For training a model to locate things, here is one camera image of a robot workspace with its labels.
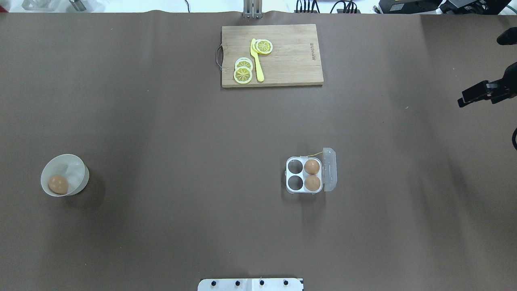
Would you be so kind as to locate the black monitor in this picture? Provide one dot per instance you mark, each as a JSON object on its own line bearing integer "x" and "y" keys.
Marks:
{"x": 408, "y": 6}

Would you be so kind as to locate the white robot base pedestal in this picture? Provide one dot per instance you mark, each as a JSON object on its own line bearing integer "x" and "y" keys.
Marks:
{"x": 251, "y": 284}

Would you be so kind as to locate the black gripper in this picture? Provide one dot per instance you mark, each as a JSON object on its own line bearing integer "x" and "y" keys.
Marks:
{"x": 497, "y": 87}

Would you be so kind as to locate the aluminium frame post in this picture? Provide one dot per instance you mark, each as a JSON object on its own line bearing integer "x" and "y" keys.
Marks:
{"x": 253, "y": 9}

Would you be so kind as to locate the lemon slice handle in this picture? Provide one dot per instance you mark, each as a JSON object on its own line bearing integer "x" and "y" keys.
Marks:
{"x": 243, "y": 62}
{"x": 243, "y": 75}

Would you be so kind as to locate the brown egg in box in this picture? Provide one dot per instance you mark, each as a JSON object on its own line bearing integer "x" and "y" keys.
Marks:
{"x": 312, "y": 183}
{"x": 312, "y": 167}

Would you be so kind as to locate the yellow plastic knife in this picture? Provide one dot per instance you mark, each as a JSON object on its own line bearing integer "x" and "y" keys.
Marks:
{"x": 259, "y": 73}

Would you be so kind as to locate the brown egg from bowl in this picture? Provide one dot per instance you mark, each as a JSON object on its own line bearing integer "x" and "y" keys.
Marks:
{"x": 58, "y": 184}

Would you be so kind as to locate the clear plastic egg box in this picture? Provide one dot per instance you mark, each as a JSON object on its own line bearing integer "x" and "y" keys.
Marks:
{"x": 295, "y": 173}

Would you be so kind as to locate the wooden cutting board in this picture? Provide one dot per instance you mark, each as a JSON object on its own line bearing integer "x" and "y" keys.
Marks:
{"x": 294, "y": 61}

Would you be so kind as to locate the white plastic bowl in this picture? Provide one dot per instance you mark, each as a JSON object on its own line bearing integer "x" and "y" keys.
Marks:
{"x": 72, "y": 168}

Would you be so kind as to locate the lemon slice by knife tip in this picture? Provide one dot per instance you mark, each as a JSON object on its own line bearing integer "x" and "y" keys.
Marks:
{"x": 263, "y": 46}

